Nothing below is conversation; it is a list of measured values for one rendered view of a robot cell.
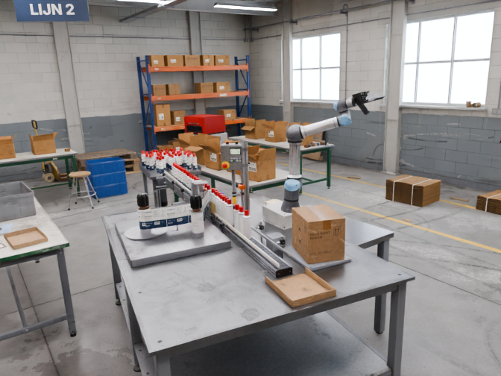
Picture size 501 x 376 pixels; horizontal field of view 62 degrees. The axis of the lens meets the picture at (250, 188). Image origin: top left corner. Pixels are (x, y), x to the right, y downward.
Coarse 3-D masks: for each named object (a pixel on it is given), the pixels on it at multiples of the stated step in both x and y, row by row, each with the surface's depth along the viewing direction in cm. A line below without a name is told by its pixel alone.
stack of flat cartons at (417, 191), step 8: (400, 176) 682; (408, 176) 680; (416, 176) 677; (392, 184) 654; (400, 184) 644; (408, 184) 634; (416, 184) 629; (424, 184) 628; (432, 184) 633; (440, 184) 647; (392, 192) 658; (400, 192) 647; (408, 192) 636; (416, 192) 626; (424, 192) 620; (432, 192) 636; (392, 200) 659; (400, 200) 649; (408, 200) 639; (416, 200) 628; (424, 200) 623; (432, 200) 640
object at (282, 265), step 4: (220, 220) 327; (224, 224) 319; (228, 228) 309; (240, 236) 292; (244, 240) 285; (252, 240) 285; (248, 244) 279; (256, 244) 278; (260, 244) 278; (252, 248) 271; (260, 248) 271; (264, 248) 270; (256, 252) 265; (268, 252) 264; (272, 256) 259; (276, 256) 259; (268, 260) 253; (276, 260) 252; (280, 260) 252; (272, 264) 247; (280, 264) 247; (284, 264) 247; (276, 268) 242; (280, 268) 242; (284, 268) 242
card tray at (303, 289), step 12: (300, 276) 241; (312, 276) 238; (276, 288) 224; (288, 288) 228; (300, 288) 228; (312, 288) 227; (324, 288) 227; (288, 300) 213; (300, 300) 211; (312, 300) 214
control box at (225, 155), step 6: (222, 144) 313; (234, 144) 311; (222, 150) 310; (228, 150) 309; (222, 156) 311; (228, 156) 310; (234, 156) 310; (240, 156) 309; (222, 162) 312; (228, 162) 312; (234, 162) 311; (240, 162) 310; (222, 168) 314; (228, 168) 313; (234, 168) 312; (240, 168) 311
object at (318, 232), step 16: (304, 208) 271; (320, 208) 270; (304, 224) 252; (320, 224) 248; (336, 224) 250; (304, 240) 255; (320, 240) 250; (336, 240) 253; (304, 256) 257; (320, 256) 253; (336, 256) 256
